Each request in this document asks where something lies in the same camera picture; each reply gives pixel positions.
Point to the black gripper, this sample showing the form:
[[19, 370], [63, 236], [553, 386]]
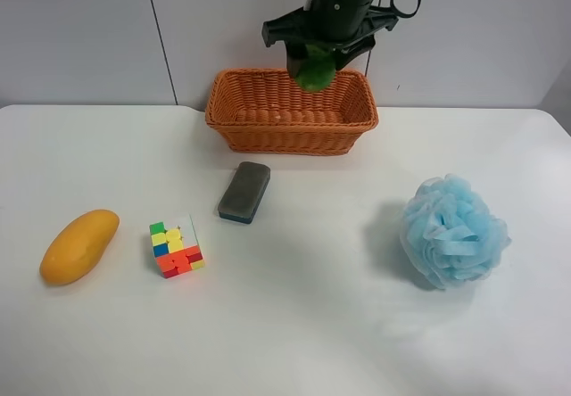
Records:
[[347, 24]]

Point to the green lemon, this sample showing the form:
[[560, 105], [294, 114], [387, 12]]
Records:
[[317, 70]]

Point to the orange woven plastic basket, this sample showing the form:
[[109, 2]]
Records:
[[264, 111]]

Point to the grey blue whiteboard eraser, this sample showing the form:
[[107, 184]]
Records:
[[243, 196]]

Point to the light blue bath loofah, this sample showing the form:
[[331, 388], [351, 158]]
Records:
[[449, 234]]

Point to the colourful puzzle cube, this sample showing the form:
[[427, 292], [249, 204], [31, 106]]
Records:
[[176, 249]]

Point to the yellow mango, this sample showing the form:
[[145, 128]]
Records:
[[79, 247]]

